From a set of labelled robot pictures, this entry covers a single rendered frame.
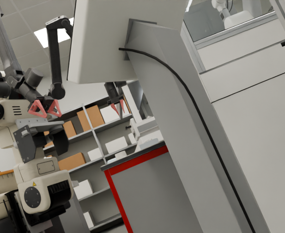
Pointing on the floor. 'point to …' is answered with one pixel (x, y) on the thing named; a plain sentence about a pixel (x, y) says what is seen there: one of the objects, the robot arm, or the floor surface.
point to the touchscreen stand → (193, 134)
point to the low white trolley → (151, 193)
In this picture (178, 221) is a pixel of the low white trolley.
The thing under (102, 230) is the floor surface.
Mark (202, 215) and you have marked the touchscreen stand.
